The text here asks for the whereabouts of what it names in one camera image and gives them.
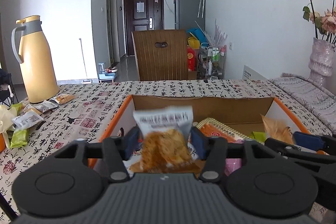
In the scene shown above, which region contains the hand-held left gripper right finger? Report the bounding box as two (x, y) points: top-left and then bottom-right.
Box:
(189, 126), (279, 184)

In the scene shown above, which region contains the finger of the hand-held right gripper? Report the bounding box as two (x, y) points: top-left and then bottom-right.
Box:
(265, 137), (336, 170)
(293, 131), (336, 155)

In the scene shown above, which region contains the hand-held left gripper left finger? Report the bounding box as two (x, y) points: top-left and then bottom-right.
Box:
(54, 127), (140, 183)

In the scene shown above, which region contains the long orange snack packet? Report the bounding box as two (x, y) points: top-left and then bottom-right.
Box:
(196, 117), (254, 142)

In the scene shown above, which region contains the orange cracker packet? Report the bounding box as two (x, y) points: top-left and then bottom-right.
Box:
(260, 114), (296, 146)

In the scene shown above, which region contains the brown biscuit packet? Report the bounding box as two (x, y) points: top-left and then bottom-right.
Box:
(129, 159), (207, 175)

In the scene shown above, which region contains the yellow-green snack packet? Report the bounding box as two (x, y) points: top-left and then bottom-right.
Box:
(251, 131), (268, 145)

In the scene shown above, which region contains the white packet of orange crisps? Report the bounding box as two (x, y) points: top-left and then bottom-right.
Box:
(133, 105), (194, 172)

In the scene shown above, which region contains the red cardboard box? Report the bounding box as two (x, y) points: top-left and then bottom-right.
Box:
(88, 94), (313, 178)

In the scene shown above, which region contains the pink snack packet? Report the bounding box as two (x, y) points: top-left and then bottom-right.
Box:
(225, 158), (242, 175)

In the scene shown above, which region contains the grey quilted cloth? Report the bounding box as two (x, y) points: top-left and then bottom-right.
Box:
(270, 73), (336, 134)

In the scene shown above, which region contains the blue pet water fountain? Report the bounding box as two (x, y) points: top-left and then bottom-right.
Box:
(98, 63), (118, 83)

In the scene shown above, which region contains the pink ribbed vase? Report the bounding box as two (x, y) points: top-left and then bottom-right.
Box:
(308, 37), (336, 83)

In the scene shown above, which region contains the small clear crisp packet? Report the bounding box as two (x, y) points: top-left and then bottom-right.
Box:
(50, 94), (75, 105)

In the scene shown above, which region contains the red gift box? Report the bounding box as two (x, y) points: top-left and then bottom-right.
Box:
(187, 47), (199, 72)

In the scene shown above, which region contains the white flat panel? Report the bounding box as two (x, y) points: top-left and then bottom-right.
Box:
(243, 65), (268, 80)

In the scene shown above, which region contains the wooden chair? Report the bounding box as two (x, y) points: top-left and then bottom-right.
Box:
(132, 29), (190, 82)

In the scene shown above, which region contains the small white snack packet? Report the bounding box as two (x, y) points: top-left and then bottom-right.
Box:
(35, 100), (58, 112)

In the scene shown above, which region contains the yellow bag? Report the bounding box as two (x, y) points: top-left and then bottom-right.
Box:
(187, 37), (201, 49)

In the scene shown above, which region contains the clear bun packet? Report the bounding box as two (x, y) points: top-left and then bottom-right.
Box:
(22, 106), (44, 116)

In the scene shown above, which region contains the large white snack packet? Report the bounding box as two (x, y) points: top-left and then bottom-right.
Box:
(12, 112), (44, 128)

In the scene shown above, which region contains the blue bag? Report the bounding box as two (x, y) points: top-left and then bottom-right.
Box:
(186, 28), (211, 45)

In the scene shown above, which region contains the pale dried grass bundle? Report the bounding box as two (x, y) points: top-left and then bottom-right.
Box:
(207, 19), (228, 47)

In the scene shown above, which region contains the green snack packet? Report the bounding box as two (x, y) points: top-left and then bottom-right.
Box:
(10, 103), (24, 114)
(9, 127), (29, 149)

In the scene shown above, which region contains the dark brown entrance door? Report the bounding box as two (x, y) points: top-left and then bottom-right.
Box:
(123, 0), (165, 57)

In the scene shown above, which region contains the yellow thermos jug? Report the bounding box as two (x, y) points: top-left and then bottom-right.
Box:
(11, 15), (60, 104)

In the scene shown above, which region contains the grey refrigerator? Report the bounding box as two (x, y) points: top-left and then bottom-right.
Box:
(175, 0), (206, 30)

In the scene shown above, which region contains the black folding chair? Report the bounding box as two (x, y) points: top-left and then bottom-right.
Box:
(0, 69), (19, 105)

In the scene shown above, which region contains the white long-handled mop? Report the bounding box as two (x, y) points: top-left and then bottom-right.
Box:
(79, 38), (92, 84)

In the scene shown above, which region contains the metal wire cart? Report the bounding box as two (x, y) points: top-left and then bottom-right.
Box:
(198, 45), (227, 80)

